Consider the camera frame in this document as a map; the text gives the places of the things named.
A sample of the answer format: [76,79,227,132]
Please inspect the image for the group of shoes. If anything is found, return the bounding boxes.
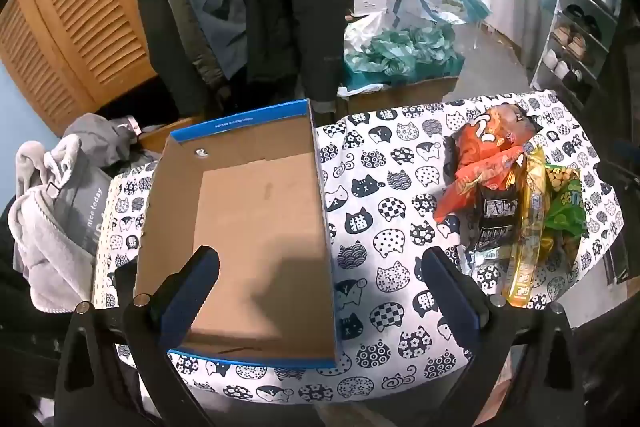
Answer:
[542,0,621,100]

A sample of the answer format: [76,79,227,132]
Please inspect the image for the grey printed bag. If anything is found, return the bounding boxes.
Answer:
[52,157,116,258]

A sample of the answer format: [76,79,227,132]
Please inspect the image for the dark grey garment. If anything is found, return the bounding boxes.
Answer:
[67,113,162,175]

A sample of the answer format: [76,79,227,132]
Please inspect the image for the red-orange snack bag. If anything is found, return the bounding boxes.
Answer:
[434,143,526,224]

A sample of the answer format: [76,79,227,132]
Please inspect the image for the brown cardboard box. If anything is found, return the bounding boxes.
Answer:
[339,76,461,115]

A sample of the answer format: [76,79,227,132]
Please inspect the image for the orange and brown snack bag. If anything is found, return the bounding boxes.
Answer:
[452,104,544,168]

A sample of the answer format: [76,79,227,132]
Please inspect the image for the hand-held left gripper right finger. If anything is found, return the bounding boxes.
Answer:
[421,246,586,427]

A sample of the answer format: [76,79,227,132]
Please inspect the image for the white plastic bag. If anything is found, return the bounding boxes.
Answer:
[344,13,396,58]

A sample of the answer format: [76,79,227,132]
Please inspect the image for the pile of teal plastic bags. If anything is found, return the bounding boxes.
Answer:
[344,23,467,88]

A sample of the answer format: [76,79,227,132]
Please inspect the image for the black hanging coat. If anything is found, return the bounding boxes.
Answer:
[244,0,352,105]

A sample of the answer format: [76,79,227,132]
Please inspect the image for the black snack packet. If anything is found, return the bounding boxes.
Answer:
[470,187,521,268]

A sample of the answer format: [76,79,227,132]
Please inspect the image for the dark green hanging coat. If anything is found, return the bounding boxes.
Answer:
[130,0,213,118]

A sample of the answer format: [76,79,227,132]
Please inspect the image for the cat print tablecloth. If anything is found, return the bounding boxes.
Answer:
[92,91,626,408]

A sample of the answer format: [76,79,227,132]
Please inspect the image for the grey shoe rack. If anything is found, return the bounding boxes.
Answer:
[529,0,624,106]

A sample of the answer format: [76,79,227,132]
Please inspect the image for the yellow stick snack bag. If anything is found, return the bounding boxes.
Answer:
[504,146,552,308]

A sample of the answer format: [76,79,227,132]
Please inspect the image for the light grey fleece garment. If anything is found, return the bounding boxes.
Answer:
[14,134,101,314]

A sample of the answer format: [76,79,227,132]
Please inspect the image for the wooden louvered door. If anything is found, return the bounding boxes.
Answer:
[0,0,162,135]

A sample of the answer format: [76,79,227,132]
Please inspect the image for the blue-rimmed cardboard box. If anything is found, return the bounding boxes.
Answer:
[135,98,338,369]

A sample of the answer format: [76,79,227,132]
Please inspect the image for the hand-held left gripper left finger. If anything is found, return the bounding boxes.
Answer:
[54,246,221,427]

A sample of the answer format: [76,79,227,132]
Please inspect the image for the green pea snack bag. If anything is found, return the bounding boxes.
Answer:
[542,163,588,268]

